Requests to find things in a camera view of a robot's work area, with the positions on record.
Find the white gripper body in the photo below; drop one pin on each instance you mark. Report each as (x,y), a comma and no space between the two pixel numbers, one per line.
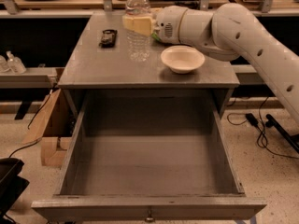
(167,24)

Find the clear plastic water bottle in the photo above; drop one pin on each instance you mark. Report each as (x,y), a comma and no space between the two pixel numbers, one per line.
(138,45)

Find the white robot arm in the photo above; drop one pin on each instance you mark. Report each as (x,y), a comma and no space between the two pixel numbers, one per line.
(224,34)

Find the open grey top drawer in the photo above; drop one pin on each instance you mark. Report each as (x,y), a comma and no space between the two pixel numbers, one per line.
(132,151)

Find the clear sanitizer bottle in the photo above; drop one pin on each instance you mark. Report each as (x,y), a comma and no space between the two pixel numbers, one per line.
(15,64)

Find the metal drawer knob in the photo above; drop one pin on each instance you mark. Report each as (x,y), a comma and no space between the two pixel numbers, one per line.
(149,218)

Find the green chip bag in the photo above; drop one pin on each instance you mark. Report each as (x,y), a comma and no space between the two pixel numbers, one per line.
(156,37)

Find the black snack packet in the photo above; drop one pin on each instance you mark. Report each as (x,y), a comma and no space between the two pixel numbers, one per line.
(108,38)

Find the white bowl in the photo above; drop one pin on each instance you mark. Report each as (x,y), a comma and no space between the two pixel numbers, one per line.
(182,59)

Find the grey cabinet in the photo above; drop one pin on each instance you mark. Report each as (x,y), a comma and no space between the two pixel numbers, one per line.
(92,67)

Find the grey metal shelf rack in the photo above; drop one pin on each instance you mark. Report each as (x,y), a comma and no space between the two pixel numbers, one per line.
(283,7)

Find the cardboard box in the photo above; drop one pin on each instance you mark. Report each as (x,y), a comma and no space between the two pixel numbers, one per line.
(50,129)

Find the black object bottom left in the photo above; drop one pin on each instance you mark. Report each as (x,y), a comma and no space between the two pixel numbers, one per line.
(11,185)

